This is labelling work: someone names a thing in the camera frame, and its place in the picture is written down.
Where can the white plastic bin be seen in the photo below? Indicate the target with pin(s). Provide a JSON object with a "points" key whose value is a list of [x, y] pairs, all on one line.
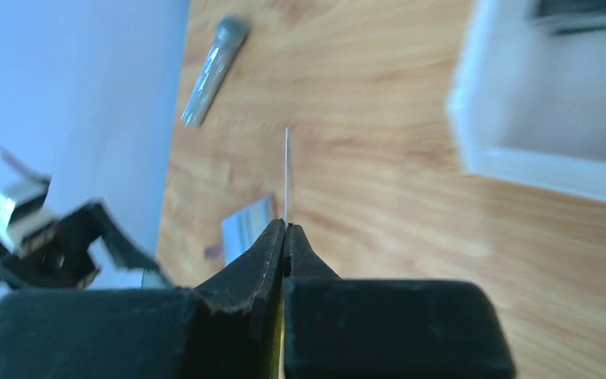
{"points": [[529, 106]]}

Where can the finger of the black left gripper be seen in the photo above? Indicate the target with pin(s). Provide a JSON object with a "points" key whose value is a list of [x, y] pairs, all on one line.
{"points": [[48, 252]]}

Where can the silver glitter microphone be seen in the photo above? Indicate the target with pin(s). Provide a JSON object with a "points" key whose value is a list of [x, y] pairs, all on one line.
{"points": [[230, 33]]}

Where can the gold credit card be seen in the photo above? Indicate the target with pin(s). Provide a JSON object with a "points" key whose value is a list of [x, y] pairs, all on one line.
{"points": [[286, 175]]}

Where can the black card in white bin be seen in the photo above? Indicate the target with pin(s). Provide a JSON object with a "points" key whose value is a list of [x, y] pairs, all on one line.
{"points": [[563, 17]]}

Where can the pink leather card holder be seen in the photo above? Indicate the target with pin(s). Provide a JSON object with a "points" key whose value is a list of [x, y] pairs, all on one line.
{"points": [[241, 229]]}

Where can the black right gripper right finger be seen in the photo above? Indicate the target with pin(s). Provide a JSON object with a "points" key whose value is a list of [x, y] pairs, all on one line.
{"points": [[370, 328]]}

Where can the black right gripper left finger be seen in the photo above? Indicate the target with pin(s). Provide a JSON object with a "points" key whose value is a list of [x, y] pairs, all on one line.
{"points": [[227, 327]]}

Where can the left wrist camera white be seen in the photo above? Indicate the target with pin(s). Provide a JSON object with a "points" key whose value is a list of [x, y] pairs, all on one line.
{"points": [[15, 214]]}

